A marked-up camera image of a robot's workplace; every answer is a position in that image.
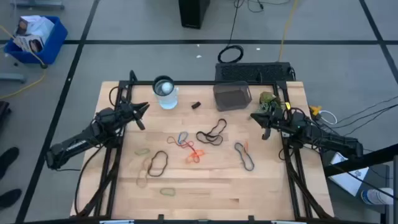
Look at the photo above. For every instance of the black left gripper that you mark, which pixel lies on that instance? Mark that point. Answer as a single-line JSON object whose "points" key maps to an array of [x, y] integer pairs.
{"points": [[130, 111]]}

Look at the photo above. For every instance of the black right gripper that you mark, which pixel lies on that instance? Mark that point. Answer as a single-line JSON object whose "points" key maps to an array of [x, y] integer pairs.
{"points": [[275, 118]]}

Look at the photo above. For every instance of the green rubber band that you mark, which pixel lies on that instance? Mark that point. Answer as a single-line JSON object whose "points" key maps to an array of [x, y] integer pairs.
{"points": [[135, 152], [160, 192]]}

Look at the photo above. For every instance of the blue rubber band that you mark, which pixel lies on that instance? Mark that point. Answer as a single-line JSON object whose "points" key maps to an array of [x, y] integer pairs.
{"points": [[179, 138]]}

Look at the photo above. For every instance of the large black rubber band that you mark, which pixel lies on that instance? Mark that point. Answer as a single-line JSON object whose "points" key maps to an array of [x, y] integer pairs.
{"points": [[212, 136]]}

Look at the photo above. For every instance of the dark blue-grey rubber band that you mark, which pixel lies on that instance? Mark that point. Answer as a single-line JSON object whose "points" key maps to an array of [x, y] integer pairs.
{"points": [[250, 170]]}

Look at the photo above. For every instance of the thin dark brown rubber band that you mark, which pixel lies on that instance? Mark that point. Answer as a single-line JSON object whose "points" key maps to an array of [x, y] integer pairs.
{"points": [[167, 159]]}

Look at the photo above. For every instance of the orange rubber band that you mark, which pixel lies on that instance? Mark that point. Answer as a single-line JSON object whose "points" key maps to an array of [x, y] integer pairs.
{"points": [[188, 159], [199, 152]]}

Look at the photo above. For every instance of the tan rubber band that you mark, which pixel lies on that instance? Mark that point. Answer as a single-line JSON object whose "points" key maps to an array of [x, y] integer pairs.
{"points": [[137, 180]]}

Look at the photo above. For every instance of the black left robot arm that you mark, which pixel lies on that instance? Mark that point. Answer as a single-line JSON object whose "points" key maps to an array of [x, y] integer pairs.
{"points": [[77, 143]]}

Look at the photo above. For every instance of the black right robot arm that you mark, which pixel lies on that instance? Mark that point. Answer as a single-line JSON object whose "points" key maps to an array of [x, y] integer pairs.
{"points": [[326, 138]]}

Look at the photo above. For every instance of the clear grey plastic bin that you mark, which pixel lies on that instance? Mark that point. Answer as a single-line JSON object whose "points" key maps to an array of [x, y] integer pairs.
{"points": [[231, 96]]}

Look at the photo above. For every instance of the white tumbler cup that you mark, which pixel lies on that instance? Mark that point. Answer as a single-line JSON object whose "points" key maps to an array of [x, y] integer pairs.
{"points": [[168, 99]]}

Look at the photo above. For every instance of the white ball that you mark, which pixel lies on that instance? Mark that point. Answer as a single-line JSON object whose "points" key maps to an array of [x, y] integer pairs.
{"points": [[166, 87]]}

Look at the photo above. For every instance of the black perforated computer case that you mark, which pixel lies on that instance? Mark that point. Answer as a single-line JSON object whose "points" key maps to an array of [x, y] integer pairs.
{"points": [[248, 72]]}

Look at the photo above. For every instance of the small black clip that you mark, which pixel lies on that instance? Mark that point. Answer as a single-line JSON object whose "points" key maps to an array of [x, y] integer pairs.
{"points": [[196, 105]]}

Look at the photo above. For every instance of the yellow connector plug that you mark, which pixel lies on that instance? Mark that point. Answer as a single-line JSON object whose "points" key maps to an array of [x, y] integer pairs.
{"points": [[315, 110]]}

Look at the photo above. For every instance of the black metal beam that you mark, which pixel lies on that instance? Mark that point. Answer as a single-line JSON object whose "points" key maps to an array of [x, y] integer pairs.
{"points": [[357, 161]]}

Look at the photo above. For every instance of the white paper sheet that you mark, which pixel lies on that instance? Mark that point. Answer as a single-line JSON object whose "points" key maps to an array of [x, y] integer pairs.
{"points": [[348, 180]]}

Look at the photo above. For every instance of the blue plastic crate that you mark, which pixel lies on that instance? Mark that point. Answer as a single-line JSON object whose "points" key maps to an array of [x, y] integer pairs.
{"points": [[54, 46]]}

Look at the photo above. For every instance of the black tower box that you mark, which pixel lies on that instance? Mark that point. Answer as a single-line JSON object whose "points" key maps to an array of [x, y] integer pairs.
{"points": [[192, 14]]}

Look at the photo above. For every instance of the white printed cardboard box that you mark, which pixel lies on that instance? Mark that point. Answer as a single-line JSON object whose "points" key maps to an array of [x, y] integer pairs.
{"points": [[40, 26], [28, 43]]}

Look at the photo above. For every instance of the grey metal stand leg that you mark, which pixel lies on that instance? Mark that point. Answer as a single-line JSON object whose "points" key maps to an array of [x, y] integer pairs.
{"points": [[37, 4], [12, 77]]}

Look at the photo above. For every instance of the black chair base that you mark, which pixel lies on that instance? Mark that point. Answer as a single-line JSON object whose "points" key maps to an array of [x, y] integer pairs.
{"points": [[3, 109]]}

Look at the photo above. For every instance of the white plastic bottle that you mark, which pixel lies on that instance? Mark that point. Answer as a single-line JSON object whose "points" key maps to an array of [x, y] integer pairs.
{"points": [[376, 196]]}

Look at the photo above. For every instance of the person's black shoe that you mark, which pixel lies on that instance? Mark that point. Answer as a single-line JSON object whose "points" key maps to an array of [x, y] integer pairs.
{"points": [[7, 158], [9, 197]]}

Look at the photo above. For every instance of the grey metal pole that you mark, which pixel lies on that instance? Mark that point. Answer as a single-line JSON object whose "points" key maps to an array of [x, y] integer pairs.
{"points": [[395, 186]]}

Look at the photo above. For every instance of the black aluminium table frame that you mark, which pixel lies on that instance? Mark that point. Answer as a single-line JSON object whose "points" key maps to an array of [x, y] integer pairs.
{"points": [[192, 82]]}

